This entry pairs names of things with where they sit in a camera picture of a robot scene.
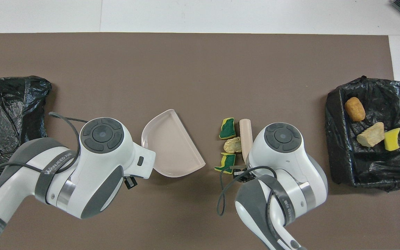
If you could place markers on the beige plastic dustpan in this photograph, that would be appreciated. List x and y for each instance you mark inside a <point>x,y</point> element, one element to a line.
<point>172,146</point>

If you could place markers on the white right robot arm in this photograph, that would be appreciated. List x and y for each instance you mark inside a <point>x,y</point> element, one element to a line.
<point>283,156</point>

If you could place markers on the beige angular foam chunk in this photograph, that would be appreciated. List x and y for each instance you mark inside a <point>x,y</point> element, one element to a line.
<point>370,135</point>

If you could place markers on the brown table mat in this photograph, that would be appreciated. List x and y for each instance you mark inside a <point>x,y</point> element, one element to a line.
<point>186,52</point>

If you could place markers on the plain yellow sponge piece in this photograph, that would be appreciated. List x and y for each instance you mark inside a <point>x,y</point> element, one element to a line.
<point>392,139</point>

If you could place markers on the black bag lined bin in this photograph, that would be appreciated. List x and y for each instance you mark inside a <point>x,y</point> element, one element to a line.
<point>5,104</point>
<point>339,139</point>

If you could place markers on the beige foam lump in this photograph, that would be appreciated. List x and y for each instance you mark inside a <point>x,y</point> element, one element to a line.
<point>233,145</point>

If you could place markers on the beige hand brush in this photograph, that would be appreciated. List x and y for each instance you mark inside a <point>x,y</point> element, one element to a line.
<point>246,135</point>

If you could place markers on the green yellow sponge piece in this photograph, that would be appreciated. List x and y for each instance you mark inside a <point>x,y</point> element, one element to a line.
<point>226,162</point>
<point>227,130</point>

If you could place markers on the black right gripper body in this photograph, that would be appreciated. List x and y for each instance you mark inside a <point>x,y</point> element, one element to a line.
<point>242,174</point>

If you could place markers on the brown cracked bread roll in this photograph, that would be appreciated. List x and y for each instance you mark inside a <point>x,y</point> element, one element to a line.
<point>355,109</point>

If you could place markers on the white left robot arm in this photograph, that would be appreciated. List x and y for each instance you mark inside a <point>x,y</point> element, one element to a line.
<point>99,166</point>

